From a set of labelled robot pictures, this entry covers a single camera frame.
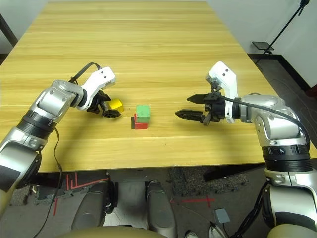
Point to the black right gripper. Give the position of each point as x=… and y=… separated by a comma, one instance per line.
x=215, y=109

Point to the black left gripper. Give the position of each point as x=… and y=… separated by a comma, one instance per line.
x=96, y=105

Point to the yellow wooden block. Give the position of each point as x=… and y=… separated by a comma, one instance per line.
x=116, y=104

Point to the green wooden block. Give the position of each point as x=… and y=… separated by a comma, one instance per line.
x=142, y=113

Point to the red wooden block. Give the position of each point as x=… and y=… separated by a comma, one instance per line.
x=140, y=126

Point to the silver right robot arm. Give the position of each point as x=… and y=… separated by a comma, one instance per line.
x=277, y=119

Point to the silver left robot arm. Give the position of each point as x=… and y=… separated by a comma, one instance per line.
x=49, y=104

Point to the speckled rubber floor mat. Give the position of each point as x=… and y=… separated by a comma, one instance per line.
x=24, y=196
x=193, y=183

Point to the black mat with red lines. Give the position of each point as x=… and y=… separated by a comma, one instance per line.
x=81, y=181

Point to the black tripod stand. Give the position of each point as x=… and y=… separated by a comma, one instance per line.
x=262, y=45

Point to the grey robot right leg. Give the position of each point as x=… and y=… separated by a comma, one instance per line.
x=159, y=208

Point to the grey robot leg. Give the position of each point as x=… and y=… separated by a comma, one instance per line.
x=90, y=210
x=159, y=208

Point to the grey robot left leg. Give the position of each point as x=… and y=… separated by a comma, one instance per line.
x=90, y=210

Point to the grey foot pedal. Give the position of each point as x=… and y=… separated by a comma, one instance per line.
x=221, y=215

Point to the white sneaker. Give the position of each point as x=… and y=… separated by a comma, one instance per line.
x=191, y=234
x=218, y=231

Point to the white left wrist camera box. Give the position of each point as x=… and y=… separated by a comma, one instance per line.
x=99, y=79

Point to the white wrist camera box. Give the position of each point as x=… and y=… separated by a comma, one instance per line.
x=99, y=79
x=224, y=74

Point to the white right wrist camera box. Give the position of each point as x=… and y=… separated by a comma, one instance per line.
x=224, y=74

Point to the wooden side table black frame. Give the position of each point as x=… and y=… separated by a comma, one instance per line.
x=7, y=29

